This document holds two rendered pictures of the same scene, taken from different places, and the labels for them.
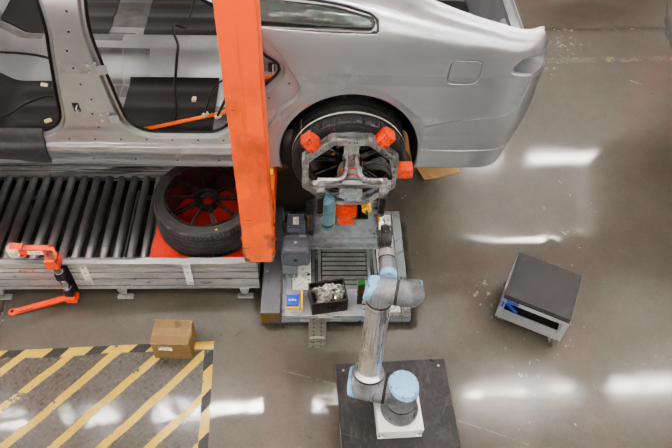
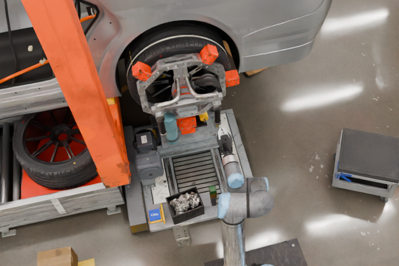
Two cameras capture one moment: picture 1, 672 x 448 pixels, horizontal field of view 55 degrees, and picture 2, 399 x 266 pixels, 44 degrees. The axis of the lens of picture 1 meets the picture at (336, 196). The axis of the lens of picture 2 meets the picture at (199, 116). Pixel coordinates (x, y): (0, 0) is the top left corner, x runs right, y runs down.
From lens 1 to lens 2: 0.62 m
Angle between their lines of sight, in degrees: 5
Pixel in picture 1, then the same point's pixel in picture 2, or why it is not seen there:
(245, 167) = (84, 113)
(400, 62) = not seen: outside the picture
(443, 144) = (261, 48)
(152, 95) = not seen: outside the picture
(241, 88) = (60, 44)
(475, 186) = (293, 72)
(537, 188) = (345, 64)
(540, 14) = not seen: outside the picture
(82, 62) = not seen: outside the picture
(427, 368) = (284, 250)
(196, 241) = (59, 177)
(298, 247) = (151, 163)
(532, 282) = (360, 152)
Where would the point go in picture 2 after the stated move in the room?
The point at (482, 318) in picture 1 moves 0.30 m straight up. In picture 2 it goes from (321, 189) to (327, 168)
